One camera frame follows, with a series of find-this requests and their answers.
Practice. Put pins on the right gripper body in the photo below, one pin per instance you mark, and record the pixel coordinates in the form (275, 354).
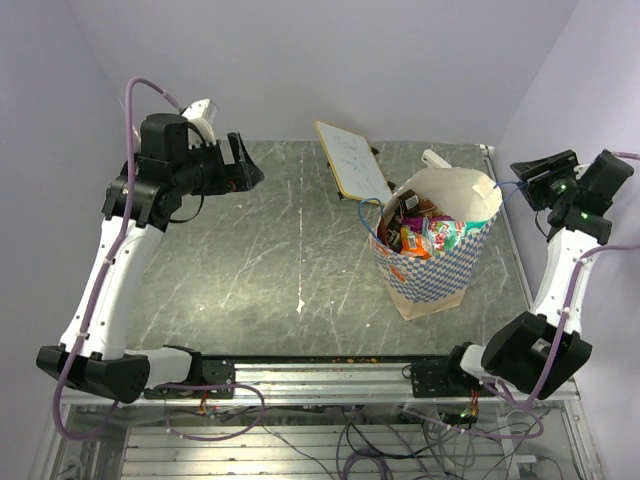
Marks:
(547, 189)

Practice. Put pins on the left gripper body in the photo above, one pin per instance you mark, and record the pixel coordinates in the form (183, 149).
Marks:
(208, 172)

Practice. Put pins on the brown Kettle chips bag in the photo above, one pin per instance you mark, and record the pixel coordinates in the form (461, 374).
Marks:
(410, 204)

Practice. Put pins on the blue checkered paper bag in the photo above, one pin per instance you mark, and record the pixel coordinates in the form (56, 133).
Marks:
(420, 287)

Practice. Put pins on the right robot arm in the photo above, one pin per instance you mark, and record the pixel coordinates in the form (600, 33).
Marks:
(542, 348)

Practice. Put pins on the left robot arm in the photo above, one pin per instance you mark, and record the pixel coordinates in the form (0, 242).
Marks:
(175, 160)

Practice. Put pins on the teal Fox's candy bag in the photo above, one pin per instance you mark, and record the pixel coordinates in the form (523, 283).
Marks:
(444, 236)

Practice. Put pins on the purple candy bag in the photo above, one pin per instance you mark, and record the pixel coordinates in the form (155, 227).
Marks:
(419, 223)

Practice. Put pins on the white eraser block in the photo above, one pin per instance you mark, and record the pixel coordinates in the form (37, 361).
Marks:
(432, 160)

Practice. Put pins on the small yellow-framed whiteboard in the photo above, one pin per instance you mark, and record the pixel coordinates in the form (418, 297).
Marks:
(353, 164)

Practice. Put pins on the orange snack packet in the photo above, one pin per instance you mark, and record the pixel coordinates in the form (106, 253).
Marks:
(414, 245)

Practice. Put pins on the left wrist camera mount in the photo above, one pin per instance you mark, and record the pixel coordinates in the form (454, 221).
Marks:
(201, 115)

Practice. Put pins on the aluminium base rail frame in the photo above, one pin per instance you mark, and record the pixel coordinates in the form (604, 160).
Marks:
(320, 417)

